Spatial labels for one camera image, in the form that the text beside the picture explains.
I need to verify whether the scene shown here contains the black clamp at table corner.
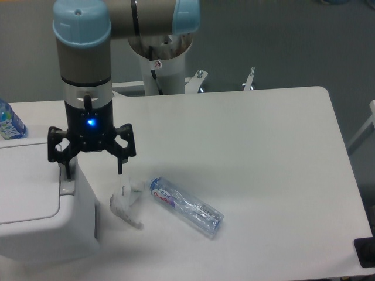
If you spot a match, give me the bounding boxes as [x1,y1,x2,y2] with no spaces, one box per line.
[354,237,374,268]

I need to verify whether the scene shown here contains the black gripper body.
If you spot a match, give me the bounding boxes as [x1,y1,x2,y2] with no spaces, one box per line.
[65,102,117,153]

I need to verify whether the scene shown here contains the crumpled clear plastic wrapper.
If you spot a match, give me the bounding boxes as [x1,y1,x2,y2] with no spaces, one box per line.
[110,174,145,229]

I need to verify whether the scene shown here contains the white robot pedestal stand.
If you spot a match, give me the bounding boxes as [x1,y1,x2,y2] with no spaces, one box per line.
[111,32,256,97]

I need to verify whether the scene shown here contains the blue label water bottle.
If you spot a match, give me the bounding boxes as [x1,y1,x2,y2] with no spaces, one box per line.
[1,100,28,141]

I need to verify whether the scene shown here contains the white frame at right edge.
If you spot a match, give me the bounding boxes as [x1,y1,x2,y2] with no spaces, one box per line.
[347,100,374,156]

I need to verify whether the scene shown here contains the white plastic trash can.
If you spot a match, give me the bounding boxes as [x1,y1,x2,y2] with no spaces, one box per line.
[1,138,100,263]

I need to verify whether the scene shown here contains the black cable on pedestal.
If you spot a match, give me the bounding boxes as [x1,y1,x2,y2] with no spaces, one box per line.
[148,45,164,96]

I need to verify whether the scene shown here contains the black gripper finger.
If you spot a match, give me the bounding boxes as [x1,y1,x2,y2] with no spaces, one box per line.
[47,126,83,180]
[104,123,137,175]

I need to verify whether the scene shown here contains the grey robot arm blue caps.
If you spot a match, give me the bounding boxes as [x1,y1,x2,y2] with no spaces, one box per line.
[47,1,200,179]

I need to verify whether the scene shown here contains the empty clear plastic water bottle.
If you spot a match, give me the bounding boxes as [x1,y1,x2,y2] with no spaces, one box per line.
[147,177,224,237]

